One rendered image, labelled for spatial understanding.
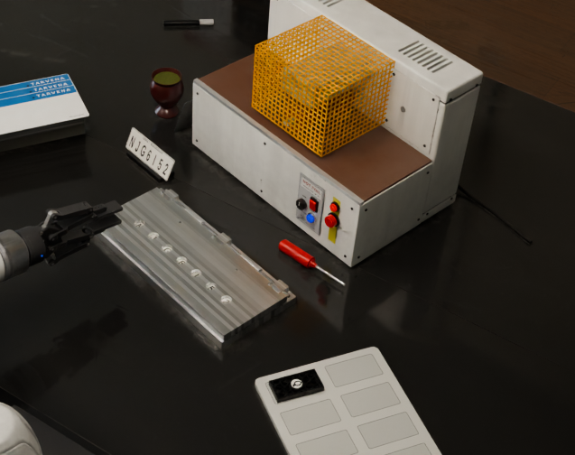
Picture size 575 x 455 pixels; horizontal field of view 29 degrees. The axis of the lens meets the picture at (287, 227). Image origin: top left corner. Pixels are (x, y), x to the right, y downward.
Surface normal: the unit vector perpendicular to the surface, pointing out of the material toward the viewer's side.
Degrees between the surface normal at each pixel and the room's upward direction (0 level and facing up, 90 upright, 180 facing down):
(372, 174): 0
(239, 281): 0
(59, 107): 0
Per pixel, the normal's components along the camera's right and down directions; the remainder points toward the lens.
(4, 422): 0.15, -0.73
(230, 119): -0.73, 0.43
